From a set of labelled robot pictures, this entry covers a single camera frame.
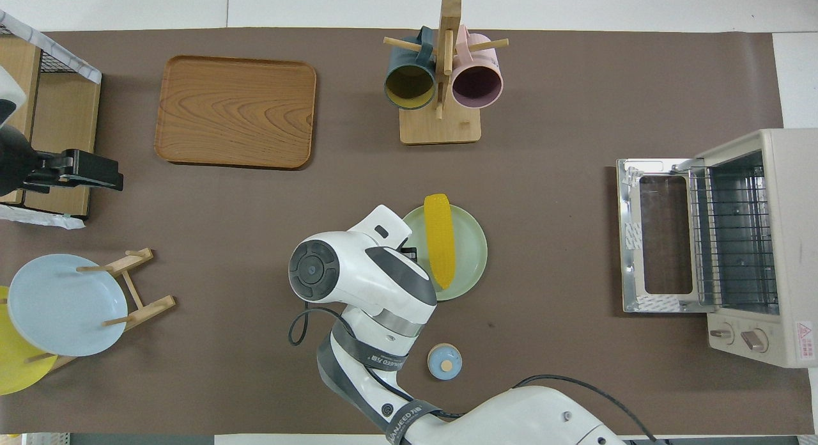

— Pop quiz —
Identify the brown table mat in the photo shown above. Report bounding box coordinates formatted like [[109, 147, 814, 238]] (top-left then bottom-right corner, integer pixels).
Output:
[[0, 28, 812, 436]]

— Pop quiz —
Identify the white toaster oven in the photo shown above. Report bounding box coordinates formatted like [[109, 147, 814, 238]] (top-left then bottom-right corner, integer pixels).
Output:
[[693, 129, 818, 369]]

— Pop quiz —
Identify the dark blue mug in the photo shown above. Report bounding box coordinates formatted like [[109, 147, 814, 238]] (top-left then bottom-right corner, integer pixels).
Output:
[[383, 26, 438, 111]]

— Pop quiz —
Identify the yellow corn cob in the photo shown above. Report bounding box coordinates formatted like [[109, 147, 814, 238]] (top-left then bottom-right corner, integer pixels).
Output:
[[424, 193, 457, 290]]

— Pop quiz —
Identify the pale green plate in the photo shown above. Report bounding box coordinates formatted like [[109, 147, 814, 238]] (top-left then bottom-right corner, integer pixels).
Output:
[[401, 204, 488, 302]]

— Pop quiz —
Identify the small blue call bell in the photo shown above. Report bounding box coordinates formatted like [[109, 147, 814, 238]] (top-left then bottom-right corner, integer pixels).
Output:
[[427, 343, 463, 380]]

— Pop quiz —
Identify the yellow plate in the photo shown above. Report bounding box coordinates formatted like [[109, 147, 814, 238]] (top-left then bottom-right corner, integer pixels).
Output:
[[0, 285, 58, 396]]

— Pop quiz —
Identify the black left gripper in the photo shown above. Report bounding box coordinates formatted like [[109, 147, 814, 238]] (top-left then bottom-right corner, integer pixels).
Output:
[[0, 122, 125, 206]]

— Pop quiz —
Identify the wooden mug tree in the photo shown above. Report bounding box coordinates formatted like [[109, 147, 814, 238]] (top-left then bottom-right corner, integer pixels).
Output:
[[382, 0, 510, 145]]

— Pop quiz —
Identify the black wire basket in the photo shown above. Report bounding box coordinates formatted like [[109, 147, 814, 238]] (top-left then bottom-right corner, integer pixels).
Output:
[[0, 9, 103, 230], [0, 23, 87, 78]]

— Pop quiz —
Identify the light blue plate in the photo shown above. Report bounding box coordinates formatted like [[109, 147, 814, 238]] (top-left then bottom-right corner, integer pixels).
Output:
[[7, 253, 128, 357]]

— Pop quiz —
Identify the wooden serving tray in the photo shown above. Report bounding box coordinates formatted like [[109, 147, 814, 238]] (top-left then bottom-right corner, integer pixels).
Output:
[[154, 55, 318, 171]]

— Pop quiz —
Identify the metal wire oven rack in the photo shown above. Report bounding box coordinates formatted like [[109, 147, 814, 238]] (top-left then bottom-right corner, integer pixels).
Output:
[[687, 167, 780, 307]]

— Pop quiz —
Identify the wooden plate rack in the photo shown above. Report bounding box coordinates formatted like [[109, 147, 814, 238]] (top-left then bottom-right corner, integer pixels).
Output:
[[26, 247, 176, 372]]

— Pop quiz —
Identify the glass oven door with handle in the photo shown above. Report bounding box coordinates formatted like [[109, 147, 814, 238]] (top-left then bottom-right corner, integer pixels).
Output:
[[617, 157, 710, 315]]

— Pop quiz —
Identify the pink mug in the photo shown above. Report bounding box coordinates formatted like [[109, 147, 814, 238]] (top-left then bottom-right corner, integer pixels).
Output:
[[451, 24, 504, 110]]

